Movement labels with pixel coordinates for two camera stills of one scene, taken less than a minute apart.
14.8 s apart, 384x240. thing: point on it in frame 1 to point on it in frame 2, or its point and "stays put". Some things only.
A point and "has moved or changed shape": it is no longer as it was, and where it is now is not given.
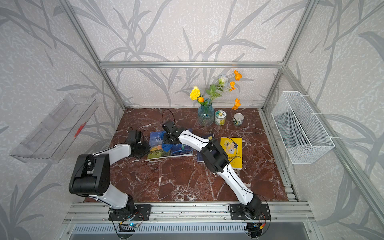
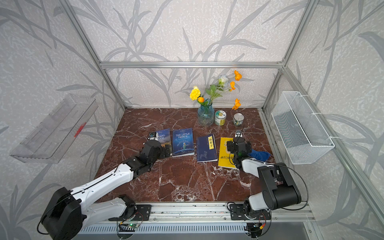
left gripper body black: (142, 150) to (161, 154)
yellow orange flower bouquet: (214, 91) stays put
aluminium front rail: (295, 212) stays put
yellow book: (232, 147) stays put
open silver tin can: (238, 119) stays put
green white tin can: (220, 117) stays put
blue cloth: (166, 147) has moved or changed shape
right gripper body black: (166, 139) to (230, 144)
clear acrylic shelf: (48, 142) stays put
